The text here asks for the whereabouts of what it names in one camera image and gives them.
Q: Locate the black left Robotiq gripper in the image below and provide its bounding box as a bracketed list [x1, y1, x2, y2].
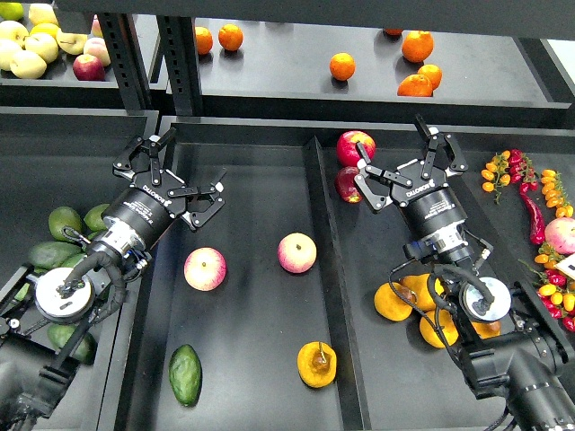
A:
[102, 128, 226, 251]

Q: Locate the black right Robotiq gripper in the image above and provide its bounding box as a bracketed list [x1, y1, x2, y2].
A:
[354, 114, 468, 251]

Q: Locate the green avocado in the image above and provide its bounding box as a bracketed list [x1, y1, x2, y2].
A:
[168, 344, 202, 407]

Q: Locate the yellow pear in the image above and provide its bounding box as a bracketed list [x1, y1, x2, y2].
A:
[374, 283, 414, 321]
[419, 310, 459, 348]
[472, 321, 501, 339]
[400, 273, 436, 312]
[296, 341, 337, 389]

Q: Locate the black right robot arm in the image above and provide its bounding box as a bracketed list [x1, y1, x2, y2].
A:
[354, 118, 574, 430]

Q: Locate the avocado top right of pile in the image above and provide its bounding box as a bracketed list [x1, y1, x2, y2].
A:
[84, 203, 110, 232]

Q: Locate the avocado of pile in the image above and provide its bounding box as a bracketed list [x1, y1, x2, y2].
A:
[84, 203, 110, 232]
[48, 206, 83, 242]

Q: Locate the avocado top left of pile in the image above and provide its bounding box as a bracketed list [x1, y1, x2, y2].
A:
[48, 206, 83, 242]

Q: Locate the avocado pile middle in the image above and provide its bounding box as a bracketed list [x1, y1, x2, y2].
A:
[28, 241, 82, 269]

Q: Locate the lone avocado bottom left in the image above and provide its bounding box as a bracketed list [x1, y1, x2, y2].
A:
[48, 324, 97, 365]

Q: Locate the dark red apple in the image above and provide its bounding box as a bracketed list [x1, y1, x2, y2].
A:
[334, 166, 362, 204]

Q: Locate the bright red apple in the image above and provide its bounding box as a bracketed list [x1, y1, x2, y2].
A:
[336, 130, 376, 167]

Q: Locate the orange cherry tomato vine left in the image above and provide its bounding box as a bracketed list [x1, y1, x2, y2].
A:
[481, 150, 511, 204]

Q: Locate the orange cherry tomato vine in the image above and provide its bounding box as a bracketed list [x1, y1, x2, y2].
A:
[540, 169, 574, 218]
[481, 150, 511, 204]

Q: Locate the orange on shelf front right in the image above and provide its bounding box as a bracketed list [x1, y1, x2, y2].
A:
[396, 74, 433, 97]

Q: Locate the pink apple left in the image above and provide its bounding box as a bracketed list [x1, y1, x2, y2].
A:
[183, 247, 226, 292]

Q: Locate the pink apple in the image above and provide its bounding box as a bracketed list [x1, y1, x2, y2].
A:
[278, 233, 317, 274]
[183, 247, 226, 292]

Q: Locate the black left tray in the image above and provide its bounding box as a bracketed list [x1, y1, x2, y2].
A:
[1, 107, 159, 430]

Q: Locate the black tray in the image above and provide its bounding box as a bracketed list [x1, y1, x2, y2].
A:
[1, 107, 159, 430]
[96, 115, 575, 431]

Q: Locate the large orange on shelf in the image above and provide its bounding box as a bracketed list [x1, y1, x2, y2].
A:
[402, 31, 434, 63]

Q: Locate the orange on shelf centre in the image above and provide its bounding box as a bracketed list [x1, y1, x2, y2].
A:
[329, 52, 356, 81]

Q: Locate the red chili pepper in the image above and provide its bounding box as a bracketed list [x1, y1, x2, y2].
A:
[518, 182, 545, 245]

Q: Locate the pink apple right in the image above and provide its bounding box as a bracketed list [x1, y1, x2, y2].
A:
[278, 233, 317, 274]

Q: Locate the orange cherry tomato vine right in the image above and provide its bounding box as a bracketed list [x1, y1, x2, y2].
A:
[540, 169, 574, 218]

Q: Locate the red apple on shelf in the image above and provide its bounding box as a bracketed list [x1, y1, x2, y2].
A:
[73, 54, 105, 82]

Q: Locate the orange on shelf far left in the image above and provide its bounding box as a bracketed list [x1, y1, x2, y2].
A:
[195, 26, 213, 56]

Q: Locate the pink peach right edge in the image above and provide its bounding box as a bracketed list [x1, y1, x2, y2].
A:
[544, 217, 574, 255]

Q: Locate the black middle tray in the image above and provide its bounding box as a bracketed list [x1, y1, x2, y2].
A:
[96, 115, 575, 431]

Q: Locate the yellow apple on shelf front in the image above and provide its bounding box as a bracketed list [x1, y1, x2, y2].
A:
[9, 50, 48, 79]

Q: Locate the black tray divider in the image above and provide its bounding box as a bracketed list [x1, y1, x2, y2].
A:
[302, 136, 371, 430]

